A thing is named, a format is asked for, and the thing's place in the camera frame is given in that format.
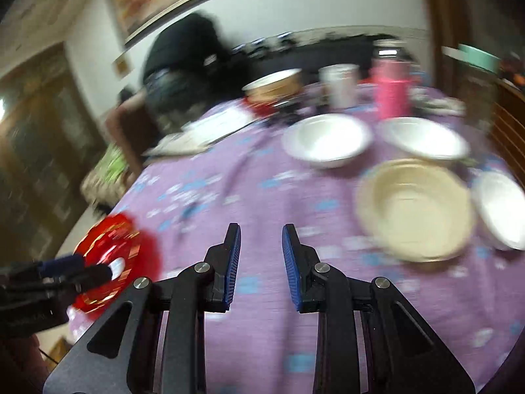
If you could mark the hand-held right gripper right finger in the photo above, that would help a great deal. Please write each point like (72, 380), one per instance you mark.
(289, 266)

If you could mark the black sofa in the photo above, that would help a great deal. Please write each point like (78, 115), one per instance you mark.
(311, 55)

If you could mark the red plate with gold pattern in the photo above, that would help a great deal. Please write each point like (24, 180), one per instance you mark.
(110, 238)

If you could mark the pink bottle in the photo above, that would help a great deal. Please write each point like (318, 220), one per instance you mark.
(389, 90)

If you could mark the stack of cream bowls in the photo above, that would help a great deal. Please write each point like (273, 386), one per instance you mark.
(272, 84)

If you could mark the purple floral tablecloth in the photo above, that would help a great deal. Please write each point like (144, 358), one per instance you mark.
(287, 197)

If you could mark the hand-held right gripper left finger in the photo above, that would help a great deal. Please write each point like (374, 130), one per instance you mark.
(234, 262)

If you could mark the brown armchair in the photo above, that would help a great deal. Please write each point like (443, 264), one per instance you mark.
(127, 131)

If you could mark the white bowl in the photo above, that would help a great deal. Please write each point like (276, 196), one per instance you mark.
(500, 209)
(328, 139)
(422, 135)

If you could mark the teal box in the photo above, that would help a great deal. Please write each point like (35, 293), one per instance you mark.
(478, 55)

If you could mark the cream bowl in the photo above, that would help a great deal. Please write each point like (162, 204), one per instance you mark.
(414, 209)

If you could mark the stack of white cups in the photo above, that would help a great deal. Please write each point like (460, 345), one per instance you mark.
(338, 86)

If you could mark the white booklet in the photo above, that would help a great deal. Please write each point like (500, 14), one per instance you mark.
(176, 144)

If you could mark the wooden chair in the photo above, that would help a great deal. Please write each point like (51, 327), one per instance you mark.
(508, 123)

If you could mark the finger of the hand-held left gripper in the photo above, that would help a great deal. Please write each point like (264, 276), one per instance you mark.
(61, 264)
(90, 277)

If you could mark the framed wall painting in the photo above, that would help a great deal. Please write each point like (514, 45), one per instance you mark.
(164, 0)

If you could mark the dark wooden glass cabinet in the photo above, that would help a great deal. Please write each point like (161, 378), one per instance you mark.
(37, 131)

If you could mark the small wall picture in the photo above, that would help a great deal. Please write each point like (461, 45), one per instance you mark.
(122, 65)

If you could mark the open white notebook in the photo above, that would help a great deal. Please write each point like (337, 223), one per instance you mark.
(221, 125)

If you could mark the floral patterned cloth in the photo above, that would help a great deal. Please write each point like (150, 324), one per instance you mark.
(104, 176)

